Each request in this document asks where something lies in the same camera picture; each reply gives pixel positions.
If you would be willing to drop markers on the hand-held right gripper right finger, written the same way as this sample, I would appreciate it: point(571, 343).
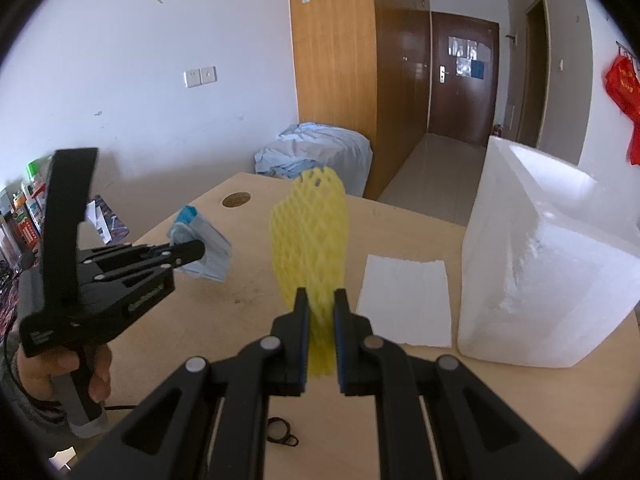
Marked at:
point(340, 355)

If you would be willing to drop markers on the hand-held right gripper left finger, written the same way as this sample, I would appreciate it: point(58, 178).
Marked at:
point(304, 355)

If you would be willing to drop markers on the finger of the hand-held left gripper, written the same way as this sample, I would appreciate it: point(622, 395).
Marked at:
point(185, 249)
point(145, 272)

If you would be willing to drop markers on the blue face mask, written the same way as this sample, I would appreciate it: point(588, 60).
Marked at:
point(210, 255)

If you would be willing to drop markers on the white paper towel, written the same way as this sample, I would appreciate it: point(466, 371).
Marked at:
point(405, 300)

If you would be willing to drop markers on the yellow foam fruit net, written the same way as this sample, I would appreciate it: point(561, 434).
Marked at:
point(310, 240)

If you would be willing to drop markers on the white foam box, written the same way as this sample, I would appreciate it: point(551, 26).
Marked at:
point(525, 285)

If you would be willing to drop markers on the person's left forearm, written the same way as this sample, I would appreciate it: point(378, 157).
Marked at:
point(25, 405)

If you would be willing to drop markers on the person's left hand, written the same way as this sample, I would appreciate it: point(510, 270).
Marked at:
point(45, 372)

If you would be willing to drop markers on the green cap bottle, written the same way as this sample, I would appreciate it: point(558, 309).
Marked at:
point(39, 175)

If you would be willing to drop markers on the white paper scrap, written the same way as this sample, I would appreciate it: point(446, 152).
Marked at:
point(62, 459)

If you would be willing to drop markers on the light blue cloth bundle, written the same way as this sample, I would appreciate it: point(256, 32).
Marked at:
point(315, 155)

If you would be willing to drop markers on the wooden wardrobe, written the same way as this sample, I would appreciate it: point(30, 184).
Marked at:
point(340, 85)

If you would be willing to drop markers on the dark brown entry door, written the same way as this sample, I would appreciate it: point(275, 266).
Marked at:
point(462, 105)

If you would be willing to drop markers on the small grey door notice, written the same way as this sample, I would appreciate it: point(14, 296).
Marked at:
point(464, 66)

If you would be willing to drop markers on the blue door notice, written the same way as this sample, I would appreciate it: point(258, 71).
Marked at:
point(479, 70)

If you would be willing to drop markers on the brown side door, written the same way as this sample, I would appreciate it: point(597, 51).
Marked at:
point(532, 70)

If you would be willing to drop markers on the small red plastic bag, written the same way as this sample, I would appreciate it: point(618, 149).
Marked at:
point(635, 145)

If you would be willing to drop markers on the large red plastic bag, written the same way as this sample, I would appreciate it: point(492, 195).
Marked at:
point(625, 90)

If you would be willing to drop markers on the double wall socket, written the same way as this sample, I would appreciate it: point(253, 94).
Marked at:
point(200, 76)

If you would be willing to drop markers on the metal wall hook rack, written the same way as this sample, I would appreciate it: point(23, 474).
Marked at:
point(627, 50)

